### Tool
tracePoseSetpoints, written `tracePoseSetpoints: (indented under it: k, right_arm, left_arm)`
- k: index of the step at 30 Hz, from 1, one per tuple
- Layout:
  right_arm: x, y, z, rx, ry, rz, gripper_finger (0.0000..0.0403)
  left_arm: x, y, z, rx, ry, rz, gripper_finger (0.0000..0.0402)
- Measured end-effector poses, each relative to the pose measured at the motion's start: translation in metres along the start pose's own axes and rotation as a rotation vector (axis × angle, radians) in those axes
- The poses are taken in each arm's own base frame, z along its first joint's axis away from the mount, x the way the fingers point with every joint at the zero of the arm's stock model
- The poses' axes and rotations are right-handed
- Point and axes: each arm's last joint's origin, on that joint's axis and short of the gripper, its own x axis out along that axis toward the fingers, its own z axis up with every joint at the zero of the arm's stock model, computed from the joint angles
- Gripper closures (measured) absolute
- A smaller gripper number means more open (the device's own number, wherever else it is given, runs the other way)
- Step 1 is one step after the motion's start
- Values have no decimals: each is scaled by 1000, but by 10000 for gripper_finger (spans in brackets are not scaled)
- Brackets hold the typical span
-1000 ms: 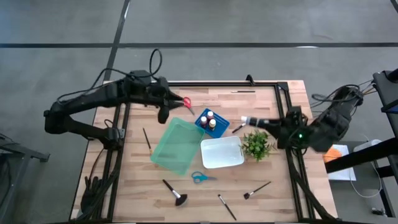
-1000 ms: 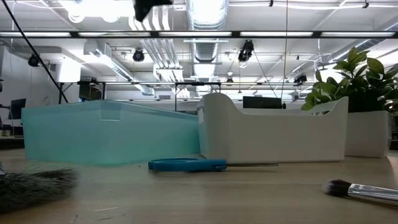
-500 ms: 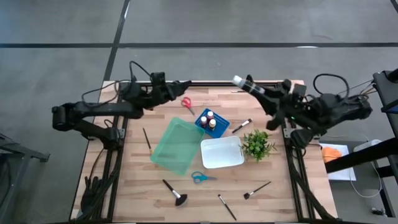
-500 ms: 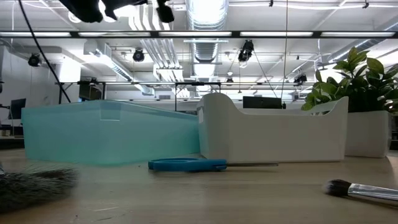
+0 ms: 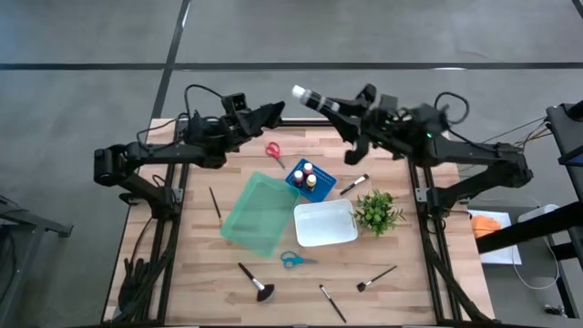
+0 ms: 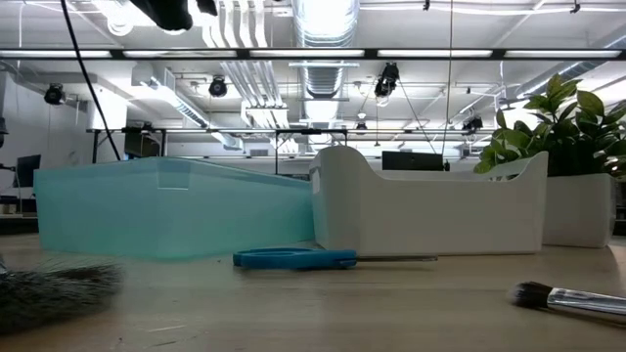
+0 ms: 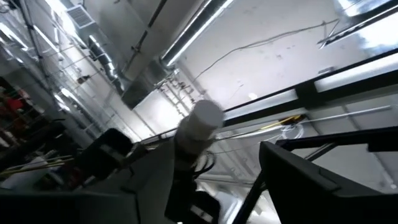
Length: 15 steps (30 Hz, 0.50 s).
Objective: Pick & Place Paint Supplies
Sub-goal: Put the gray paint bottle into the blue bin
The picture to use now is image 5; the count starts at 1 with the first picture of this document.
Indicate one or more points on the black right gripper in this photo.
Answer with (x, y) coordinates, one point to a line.
(389, 130)

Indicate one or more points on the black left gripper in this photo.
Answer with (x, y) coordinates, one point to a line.
(237, 127)

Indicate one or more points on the black paint bottle white cap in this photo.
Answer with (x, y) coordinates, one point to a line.
(316, 101)

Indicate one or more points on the red paint bottle white cap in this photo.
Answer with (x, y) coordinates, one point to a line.
(308, 167)
(298, 177)

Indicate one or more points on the yellow paint bottle white cap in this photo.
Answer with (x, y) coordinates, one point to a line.
(311, 181)

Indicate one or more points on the small black fan brush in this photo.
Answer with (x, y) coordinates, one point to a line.
(362, 287)

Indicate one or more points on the thin black brush silver ferrule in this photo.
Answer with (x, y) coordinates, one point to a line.
(332, 304)

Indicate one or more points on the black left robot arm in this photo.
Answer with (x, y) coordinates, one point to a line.
(173, 155)

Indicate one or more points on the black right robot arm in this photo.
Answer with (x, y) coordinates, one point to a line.
(464, 155)

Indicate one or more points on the blue plastic basket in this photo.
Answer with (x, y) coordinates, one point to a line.
(324, 184)

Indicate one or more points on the green translucent plastic bin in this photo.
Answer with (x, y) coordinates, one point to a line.
(259, 214)

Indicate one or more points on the green plant white pot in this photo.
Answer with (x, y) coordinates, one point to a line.
(375, 212)

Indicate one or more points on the white plastic bin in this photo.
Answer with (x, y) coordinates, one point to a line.
(325, 223)

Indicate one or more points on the orange cloth object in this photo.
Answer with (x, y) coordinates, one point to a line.
(485, 226)

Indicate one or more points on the white paper sheet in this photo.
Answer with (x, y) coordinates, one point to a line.
(501, 255)

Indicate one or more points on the white box device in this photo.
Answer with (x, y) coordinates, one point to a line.
(537, 212)

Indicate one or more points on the grey metal stand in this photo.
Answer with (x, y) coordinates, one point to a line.
(36, 223)

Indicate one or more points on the black aluminium table frame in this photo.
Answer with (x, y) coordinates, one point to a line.
(296, 122)

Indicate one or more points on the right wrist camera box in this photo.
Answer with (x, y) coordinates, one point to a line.
(388, 103)

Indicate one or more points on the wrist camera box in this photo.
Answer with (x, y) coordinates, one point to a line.
(388, 103)
(234, 102)

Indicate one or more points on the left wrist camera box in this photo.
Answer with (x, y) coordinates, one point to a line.
(234, 102)

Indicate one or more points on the black side table frame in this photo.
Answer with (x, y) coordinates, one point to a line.
(524, 230)

